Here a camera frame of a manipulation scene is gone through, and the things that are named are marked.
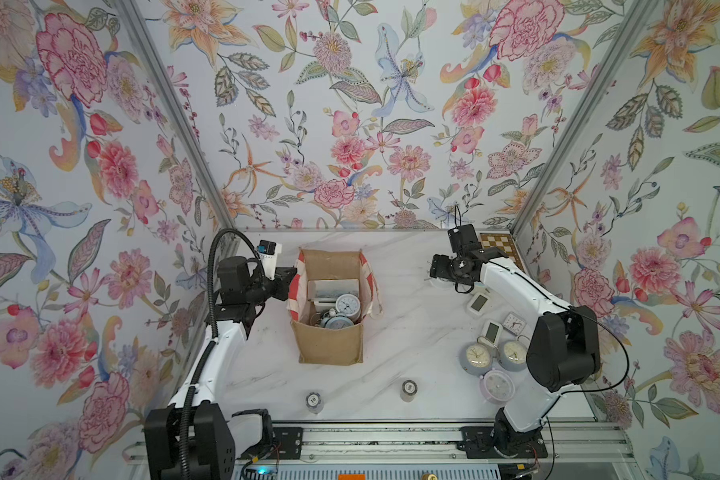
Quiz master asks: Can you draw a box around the pink round alarm clock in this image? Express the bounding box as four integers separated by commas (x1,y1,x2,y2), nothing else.
479,369,516,405

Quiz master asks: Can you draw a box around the white round alarm clock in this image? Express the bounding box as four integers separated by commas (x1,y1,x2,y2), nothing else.
334,293,362,323

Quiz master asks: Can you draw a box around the white digital alarm clock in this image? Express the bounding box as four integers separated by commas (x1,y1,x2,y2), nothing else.
307,279,360,301

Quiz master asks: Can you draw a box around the silver round alarm clock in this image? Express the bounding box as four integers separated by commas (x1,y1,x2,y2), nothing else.
428,277,455,290

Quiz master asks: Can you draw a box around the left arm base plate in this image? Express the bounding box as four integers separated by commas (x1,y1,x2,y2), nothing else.
237,426,304,461

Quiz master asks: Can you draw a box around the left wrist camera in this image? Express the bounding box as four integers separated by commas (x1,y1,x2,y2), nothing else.
257,240,282,280

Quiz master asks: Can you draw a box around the mint round alarm clock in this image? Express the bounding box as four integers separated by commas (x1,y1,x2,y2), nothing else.
319,310,355,330

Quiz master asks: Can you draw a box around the small silver cylinder clock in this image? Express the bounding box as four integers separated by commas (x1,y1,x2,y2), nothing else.
305,392,324,415

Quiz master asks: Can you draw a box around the small white square clock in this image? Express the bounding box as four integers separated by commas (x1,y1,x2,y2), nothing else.
502,312,527,337

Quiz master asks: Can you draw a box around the white tilted digital clock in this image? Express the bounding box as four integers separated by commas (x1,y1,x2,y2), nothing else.
466,289,491,318

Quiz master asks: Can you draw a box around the small white digital clock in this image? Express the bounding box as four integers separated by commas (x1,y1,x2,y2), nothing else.
478,320,503,349

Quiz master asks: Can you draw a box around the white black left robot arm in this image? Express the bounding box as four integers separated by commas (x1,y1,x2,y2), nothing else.
144,228,296,479

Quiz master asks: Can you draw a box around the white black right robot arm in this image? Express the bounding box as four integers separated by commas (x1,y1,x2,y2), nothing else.
430,224,607,457

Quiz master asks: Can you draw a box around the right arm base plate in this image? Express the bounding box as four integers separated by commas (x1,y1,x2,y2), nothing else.
456,425,549,460

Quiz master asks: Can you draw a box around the wooden chess board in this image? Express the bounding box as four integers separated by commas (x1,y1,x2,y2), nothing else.
478,232,527,272

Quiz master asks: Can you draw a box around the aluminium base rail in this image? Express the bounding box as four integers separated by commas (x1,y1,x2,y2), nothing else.
123,421,637,466

